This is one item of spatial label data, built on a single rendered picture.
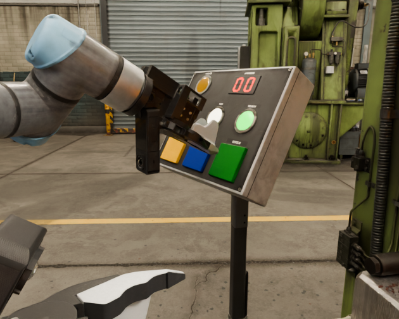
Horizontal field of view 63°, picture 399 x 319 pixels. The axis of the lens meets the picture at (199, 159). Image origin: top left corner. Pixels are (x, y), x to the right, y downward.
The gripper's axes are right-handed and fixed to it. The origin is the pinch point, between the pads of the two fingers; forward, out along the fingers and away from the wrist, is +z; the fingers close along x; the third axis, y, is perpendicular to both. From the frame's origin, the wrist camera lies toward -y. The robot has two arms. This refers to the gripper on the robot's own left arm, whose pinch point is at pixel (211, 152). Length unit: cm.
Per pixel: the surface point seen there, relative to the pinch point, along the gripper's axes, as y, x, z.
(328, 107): 187, 227, 360
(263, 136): 6.8, -6.3, 5.3
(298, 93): 18.3, -6.9, 9.2
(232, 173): -2.1, -3.2, 4.5
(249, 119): 9.9, -1.2, 4.9
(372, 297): -11.7, -32.9, 6.6
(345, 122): 187, 222, 409
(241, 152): 2.6, -3.2, 4.5
